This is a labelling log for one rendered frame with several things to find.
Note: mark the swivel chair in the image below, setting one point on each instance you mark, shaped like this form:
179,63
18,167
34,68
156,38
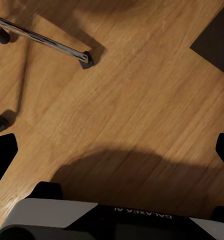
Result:
84,58

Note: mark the cabinet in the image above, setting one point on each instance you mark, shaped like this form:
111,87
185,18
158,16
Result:
210,43

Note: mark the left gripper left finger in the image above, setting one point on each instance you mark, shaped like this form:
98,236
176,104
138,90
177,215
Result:
8,150

